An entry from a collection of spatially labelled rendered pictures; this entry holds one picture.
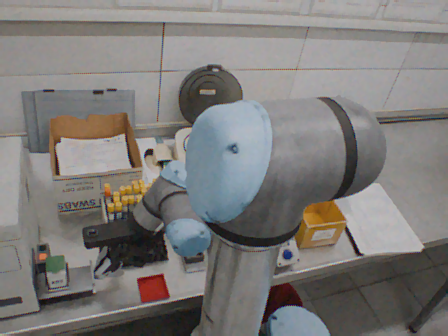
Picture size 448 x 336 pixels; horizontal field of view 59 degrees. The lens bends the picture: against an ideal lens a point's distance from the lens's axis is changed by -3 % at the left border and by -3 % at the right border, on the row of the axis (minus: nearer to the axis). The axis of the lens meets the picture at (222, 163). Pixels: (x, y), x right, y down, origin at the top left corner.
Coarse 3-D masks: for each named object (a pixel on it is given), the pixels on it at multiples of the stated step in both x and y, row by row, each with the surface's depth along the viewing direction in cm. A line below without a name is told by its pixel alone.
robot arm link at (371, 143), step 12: (348, 108) 41; (360, 108) 42; (360, 120) 40; (372, 120) 42; (360, 132) 40; (372, 132) 41; (360, 144) 40; (372, 144) 40; (384, 144) 43; (360, 156) 40; (372, 156) 41; (384, 156) 43; (360, 168) 40; (372, 168) 41; (360, 180) 41; (372, 180) 43; (348, 192) 42
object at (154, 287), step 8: (144, 280) 100; (152, 280) 100; (160, 280) 101; (144, 288) 98; (152, 288) 98; (160, 288) 99; (144, 296) 96; (152, 296) 97; (160, 296) 97; (168, 296) 97
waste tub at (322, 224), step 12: (312, 204) 125; (324, 204) 124; (336, 204) 119; (312, 216) 126; (324, 216) 125; (336, 216) 119; (300, 228) 114; (312, 228) 111; (324, 228) 112; (336, 228) 114; (300, 240) 114; (312, 240) 115; (324, 240) 117; (336, 240) 119
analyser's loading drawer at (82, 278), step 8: (72, 272) 94; (80, 272) 94; (88, 272) 95; (40, 280) 91; (72, 280) 92; (80, 280) 93; (88, 280) 93; (40, 288) 89; (48, 288) 88; (64, 288) 89; (72, 288) 91; (80, 288) 91; (88, 288) 91; (40, 296) 88; (48, 296) 88; (56, 296) 89
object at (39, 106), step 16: (32, 96) 122; (48, 96) 123; (64, 96) 124; (80, 96) 126; (96, 96) 127; (112, 96) 128; (128, 96) 130; (32, 112) 125; (48, 112) 126; (64, 112) 127; (80, 112) 129; (96, 112) 130; (112, 112) 131; (128, 112) 133; (32, 128) 127; (48, 128) 128; (32, 144) 129; (48, 144) 131
